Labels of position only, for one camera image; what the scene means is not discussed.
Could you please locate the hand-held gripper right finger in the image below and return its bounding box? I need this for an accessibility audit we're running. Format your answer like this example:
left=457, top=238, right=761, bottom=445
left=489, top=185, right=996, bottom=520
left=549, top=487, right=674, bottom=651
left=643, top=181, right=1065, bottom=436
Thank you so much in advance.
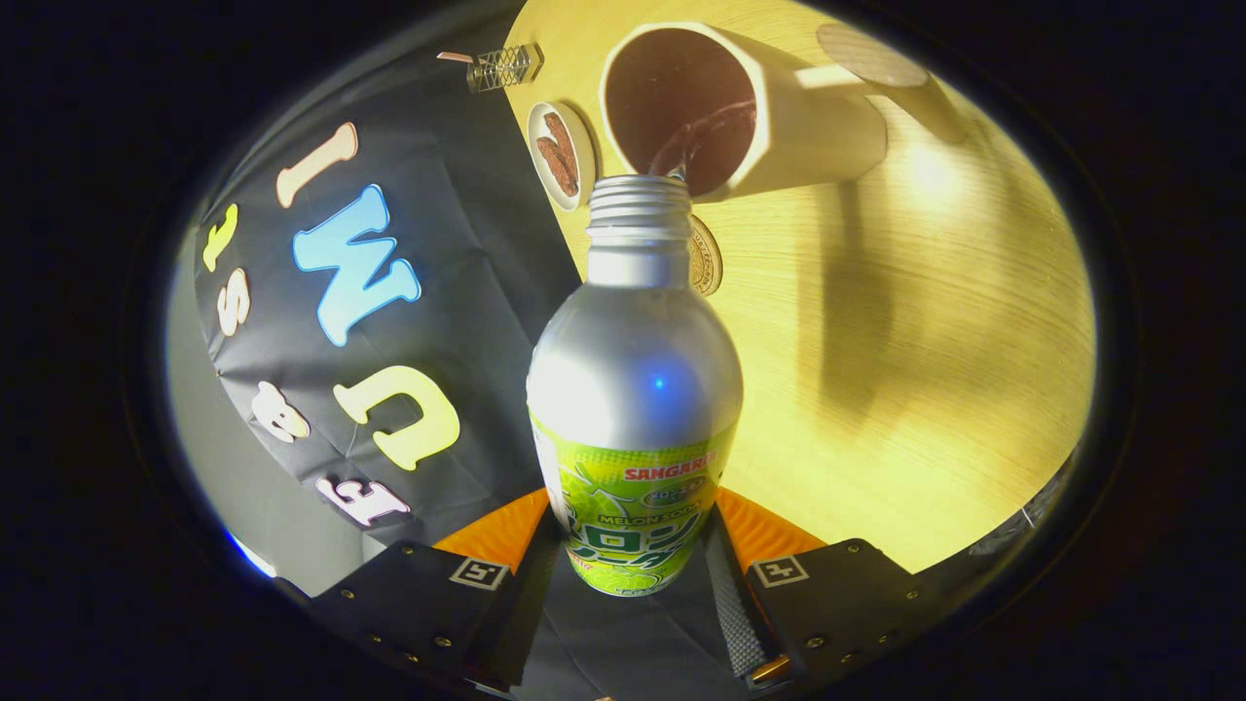
left=706, top=487, right=974, bottom=694

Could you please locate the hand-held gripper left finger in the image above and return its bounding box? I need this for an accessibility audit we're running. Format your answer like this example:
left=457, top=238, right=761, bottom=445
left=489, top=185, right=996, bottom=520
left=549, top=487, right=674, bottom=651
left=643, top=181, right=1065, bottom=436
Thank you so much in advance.
left=292, top=487, right=563, bottom=694

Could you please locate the silver green juice bottle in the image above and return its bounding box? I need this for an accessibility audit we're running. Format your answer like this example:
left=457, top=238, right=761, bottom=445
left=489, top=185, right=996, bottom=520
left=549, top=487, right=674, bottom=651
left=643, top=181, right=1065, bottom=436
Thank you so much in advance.
left=526, top=175, right=744, bottom=597

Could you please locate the round cork coaster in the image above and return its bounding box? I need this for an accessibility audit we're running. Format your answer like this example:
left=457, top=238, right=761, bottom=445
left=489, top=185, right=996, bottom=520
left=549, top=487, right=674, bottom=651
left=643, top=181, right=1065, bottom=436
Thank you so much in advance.
left=687, top=214, right=724, bottom=298

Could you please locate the cream cup with wooden handle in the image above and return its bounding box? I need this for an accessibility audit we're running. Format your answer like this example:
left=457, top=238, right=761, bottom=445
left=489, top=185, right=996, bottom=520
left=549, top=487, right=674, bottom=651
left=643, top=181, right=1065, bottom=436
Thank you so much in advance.
left=599, top=21, right=972, bottom=203

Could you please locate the wooden table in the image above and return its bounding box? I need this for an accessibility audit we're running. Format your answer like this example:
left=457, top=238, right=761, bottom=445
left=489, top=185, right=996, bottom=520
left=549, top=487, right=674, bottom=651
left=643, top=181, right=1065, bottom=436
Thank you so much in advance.
left=504, top=0, right=1098, bottom=573

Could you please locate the brown food piece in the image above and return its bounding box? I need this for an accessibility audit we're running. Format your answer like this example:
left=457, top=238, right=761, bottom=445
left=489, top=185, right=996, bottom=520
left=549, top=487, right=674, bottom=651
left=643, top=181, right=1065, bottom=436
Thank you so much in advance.
left=544, top=112, right=578, bottom=168
left=536, top=136, right=581, bottom=199

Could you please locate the white round plate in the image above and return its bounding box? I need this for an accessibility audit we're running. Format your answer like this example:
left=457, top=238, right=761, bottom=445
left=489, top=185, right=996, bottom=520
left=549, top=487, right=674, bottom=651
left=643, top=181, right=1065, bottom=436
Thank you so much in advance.
left=527, top=101, right=597, bottom=212

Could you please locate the wire mesh holder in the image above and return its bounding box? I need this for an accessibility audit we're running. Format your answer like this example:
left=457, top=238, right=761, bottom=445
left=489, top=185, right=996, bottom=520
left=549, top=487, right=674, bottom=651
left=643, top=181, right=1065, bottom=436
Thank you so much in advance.
left=465, top=43, right=544, bottom=94

